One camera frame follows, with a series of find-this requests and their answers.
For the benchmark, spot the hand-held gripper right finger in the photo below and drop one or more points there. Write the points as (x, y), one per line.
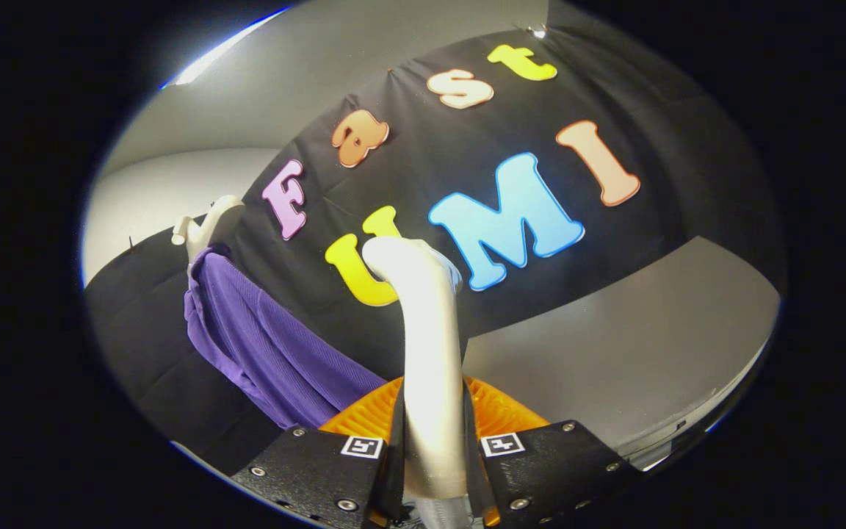
(476, 477)

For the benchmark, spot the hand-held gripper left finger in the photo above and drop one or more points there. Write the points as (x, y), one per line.
(393, 477)

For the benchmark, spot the purple jacket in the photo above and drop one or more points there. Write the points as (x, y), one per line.
(269, 345)

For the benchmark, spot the white clothes hanger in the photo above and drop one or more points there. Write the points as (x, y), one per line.
(206, 224)

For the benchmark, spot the grey cabinet with dark top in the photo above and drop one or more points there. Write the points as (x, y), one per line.
(614, 353)

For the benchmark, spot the small ceiling light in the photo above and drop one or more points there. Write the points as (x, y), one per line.
(537, 31)

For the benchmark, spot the long ceiling light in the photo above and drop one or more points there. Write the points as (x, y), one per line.
(225, 50)

